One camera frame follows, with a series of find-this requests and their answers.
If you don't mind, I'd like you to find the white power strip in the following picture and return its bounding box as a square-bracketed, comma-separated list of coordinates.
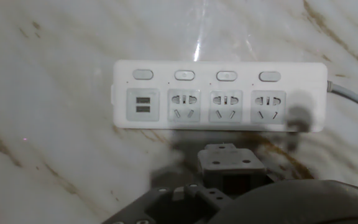
[110, 60, 328, 133]

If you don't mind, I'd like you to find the grey power strip cable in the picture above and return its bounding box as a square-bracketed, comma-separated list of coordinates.
[326, 80, 358, 116]

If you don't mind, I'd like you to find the white bulb holder with bulb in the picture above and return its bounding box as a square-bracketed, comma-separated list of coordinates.
[196, 142, 269, 200]

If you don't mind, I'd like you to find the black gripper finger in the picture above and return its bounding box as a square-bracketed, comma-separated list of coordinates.
[101, 183, 233, 224]

